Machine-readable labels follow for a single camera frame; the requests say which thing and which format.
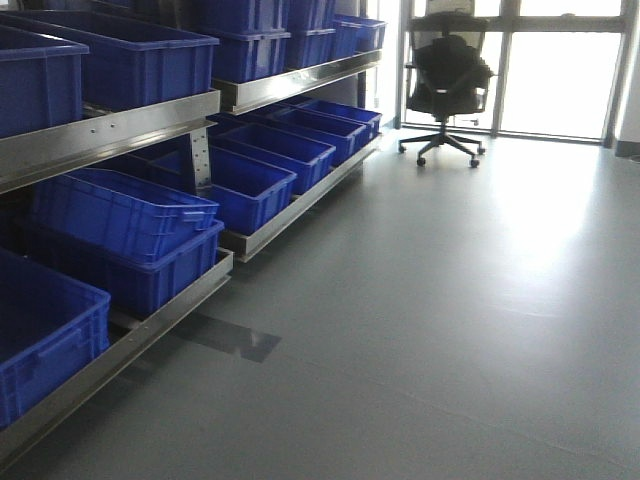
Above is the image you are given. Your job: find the blue crate rack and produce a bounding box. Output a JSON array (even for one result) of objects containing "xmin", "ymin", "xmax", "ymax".
[
  {"xmin": 194, "ymin": 0, "xmax": 291, "ymax": 83},
  {"xmin": 209, "ymin": 123, "xmax": 336, "ymax": 195},
  {"xmin": 252, "ymin": 108, "xmax": 369, "ymax": 167},
  {"xmin": 298, "ymin": 99, "xmax": 382, "ymax": 148},
  {"xmin": 143, "ymin": 147, "xmax": 297, "ymax": 235}
]

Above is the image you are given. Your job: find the far steel flow rack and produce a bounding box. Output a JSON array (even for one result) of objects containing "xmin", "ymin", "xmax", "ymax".
[{"xmin": 212, "ymin": 50, "xmax": 383, "ymax": 263}]

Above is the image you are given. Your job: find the steel flow rack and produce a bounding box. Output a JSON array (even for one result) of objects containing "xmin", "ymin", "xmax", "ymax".
[
  {"xmin": 212, "ymin": 50, "xmax": 383, "ymax": 263},
  {"xmin": 1, "ymin": 90, "xmax": 234, "ymax": 470}
]

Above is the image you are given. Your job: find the blue crate under stack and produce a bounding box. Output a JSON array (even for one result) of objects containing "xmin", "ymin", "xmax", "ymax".
[{"xmin": 20, "ymin": 219, "xmax": 224, "ymax": 317}]

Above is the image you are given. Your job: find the black office chair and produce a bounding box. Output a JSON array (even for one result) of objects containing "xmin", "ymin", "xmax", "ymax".
[{"xmin": 398, "ymin": 11, "xmax": 494, "ymax": 168}]

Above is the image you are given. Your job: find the small blue crate upper end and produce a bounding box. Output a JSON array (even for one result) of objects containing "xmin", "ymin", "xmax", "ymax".
[{"xmin": 331, "ymin": 14, "xmax": 387, "ymax": 60}]

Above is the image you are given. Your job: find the blue crate upper far rack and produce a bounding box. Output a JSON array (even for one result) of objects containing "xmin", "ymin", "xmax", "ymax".
[{"xmin": 194, "ymin": 0, "xmax": 291, "ymax": 83}]

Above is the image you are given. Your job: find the stacked tilted blue crate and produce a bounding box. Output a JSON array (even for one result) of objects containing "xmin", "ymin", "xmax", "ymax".
[{"xmin": 29, "ymin": 168, "xmax": 219, "ymax": 263}]

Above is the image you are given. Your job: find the long blue crate upper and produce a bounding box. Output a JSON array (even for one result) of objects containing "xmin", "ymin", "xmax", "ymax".
[{"xmin": 1, "ymin": 10, "xmax": 219, "ymax": 110}]

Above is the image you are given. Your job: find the blue crate bottom left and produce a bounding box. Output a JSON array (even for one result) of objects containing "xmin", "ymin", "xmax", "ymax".
[{"xmin": 1, "ymin": 249, "xmax": 111, "ymax": 429}]

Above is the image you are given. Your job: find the near steel flow rack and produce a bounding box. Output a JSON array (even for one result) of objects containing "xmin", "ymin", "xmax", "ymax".
[{"xmin": 1, "ymin": 90, "xmax": 234, "ymax": 470}]

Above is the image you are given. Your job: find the blue crate upper near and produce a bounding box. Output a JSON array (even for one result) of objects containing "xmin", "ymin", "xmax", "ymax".
[{"xmin": 1, "ymin": 25, "xmax": 89, "ymax": 138}]

